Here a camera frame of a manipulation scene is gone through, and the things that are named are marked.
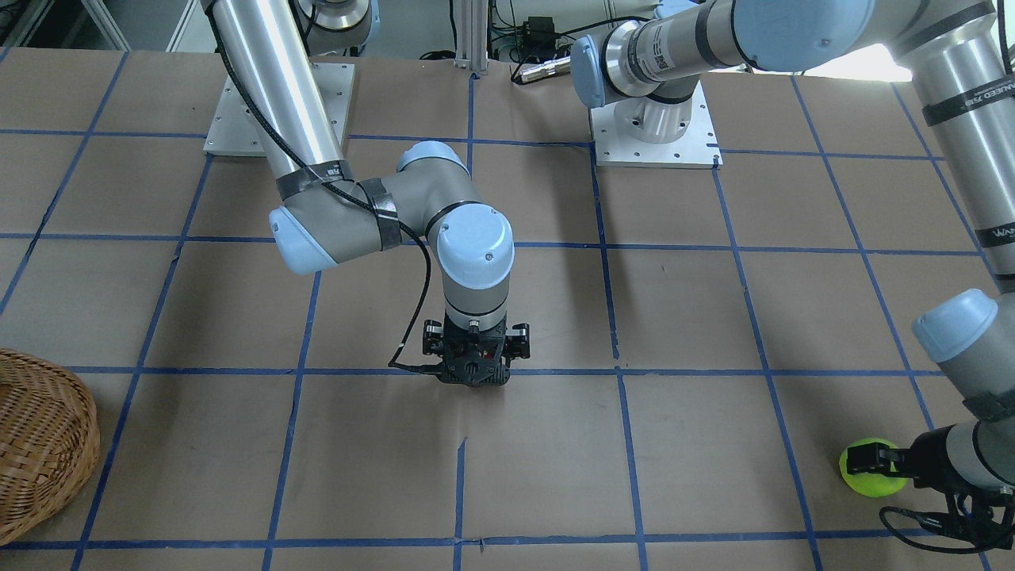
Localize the wicker basket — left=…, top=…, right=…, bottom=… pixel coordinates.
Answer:
left=1, top=348, right=102, bottom=546

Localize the green apple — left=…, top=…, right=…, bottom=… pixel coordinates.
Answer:
left=837, top=438, right=908, bottom=499

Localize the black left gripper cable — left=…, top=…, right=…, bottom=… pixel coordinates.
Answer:
left=879, top=488, right=1015, bottom=554

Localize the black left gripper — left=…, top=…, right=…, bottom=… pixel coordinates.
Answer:
left=845, top=427, right=992, bottom=492

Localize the silver cable connector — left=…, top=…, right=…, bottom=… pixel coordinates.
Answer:
left=511, top=56, right=572, bottom=86

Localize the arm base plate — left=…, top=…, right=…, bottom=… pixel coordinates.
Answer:
left=588, top=79, right=724, bottom=169
left=203, top=63, right=355, bottom=158

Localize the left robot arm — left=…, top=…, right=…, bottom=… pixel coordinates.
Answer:
left=570, top=1, right=1013, bottom=492

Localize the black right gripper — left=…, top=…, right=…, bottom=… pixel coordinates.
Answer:
left=421, top=314, right=530, bottom=387

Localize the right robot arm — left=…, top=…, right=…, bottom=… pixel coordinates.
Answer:
left=202, top=1, right=530, bottom=387

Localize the black power adapter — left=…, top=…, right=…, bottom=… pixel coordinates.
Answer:
left=522, top=16, right=555, bottom=46

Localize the aluminium frame post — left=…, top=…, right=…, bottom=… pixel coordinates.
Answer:
left=452, top=0, right=490, bottom=76

